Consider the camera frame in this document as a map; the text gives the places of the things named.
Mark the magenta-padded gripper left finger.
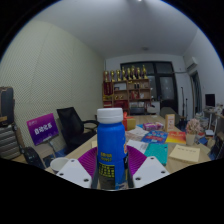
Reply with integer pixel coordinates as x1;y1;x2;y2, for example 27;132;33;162
55;146;100;190

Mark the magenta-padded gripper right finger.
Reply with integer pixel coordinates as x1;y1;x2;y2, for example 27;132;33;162
124;145;171;190

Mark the blue drink bottle white cap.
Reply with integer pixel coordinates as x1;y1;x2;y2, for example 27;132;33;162
96;107;129;191

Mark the teal book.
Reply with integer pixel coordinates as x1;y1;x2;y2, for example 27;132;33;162
143;142;169;167

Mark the white booklet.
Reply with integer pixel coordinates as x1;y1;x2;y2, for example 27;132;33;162
126;139;149;154

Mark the blue book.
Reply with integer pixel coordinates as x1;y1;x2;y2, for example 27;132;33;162
140;129;169;144

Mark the large cream booklet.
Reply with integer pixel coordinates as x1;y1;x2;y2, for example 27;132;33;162
168;144;201;164

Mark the white printed sheet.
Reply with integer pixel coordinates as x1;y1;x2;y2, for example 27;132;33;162
125;126;149;142

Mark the orange book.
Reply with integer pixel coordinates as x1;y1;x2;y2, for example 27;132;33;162
164;130;188;145

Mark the pink box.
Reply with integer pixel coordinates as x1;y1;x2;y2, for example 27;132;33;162
142;121;165;132

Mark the black chair backrest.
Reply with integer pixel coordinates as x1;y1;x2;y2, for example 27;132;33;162
21;145;46;170

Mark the black office chair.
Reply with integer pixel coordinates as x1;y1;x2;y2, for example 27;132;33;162
55;106;99;148

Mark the yellow gift box red ribbon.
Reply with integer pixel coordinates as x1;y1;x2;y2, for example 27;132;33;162
122;111;137;132

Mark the orange standing card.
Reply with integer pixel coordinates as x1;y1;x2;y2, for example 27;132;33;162
164;113;176;133

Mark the purple sign board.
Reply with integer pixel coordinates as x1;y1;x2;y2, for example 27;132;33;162
26;112;60;147

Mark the black microphone stand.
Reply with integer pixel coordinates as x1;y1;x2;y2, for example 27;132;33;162
179;86;188;128

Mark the grey striped suitcase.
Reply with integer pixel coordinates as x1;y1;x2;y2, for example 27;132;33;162
0;124;22;160

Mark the cluttered side desk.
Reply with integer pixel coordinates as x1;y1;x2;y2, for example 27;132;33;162
201;104;224;161

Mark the wooden shelf unit with trophies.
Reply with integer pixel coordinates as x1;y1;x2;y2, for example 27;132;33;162
102;64;151;111

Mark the dark framed glass door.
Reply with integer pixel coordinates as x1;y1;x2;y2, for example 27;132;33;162
119;60;179;114

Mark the black computer monitor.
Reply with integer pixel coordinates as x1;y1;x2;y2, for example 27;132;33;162
204;93;216;108

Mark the white wall air conditioner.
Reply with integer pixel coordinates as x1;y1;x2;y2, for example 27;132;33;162
185;55;199;73

